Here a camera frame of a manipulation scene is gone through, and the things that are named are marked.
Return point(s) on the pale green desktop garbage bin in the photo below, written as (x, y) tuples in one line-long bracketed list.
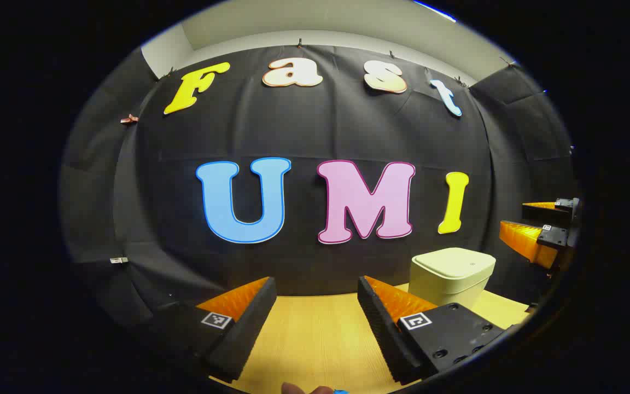
[(449, 279)]

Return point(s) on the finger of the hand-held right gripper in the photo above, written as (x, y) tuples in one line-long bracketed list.
[(523, 238), (564, 207)]

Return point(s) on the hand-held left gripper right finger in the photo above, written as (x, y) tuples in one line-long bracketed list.
[(383, 334)]

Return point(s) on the black backdrop cloth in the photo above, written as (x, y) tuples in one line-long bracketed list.
[(304, 126)]

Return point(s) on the copper cloth clip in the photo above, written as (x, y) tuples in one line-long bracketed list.
[(129, 119)]

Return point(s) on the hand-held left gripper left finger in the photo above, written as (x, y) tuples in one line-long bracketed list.
[(249, 328)]

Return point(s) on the white cloth clip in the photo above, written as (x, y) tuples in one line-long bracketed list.
[(119, 260)]

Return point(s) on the wooden desktop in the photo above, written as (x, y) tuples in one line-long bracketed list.
[(315, 345)]

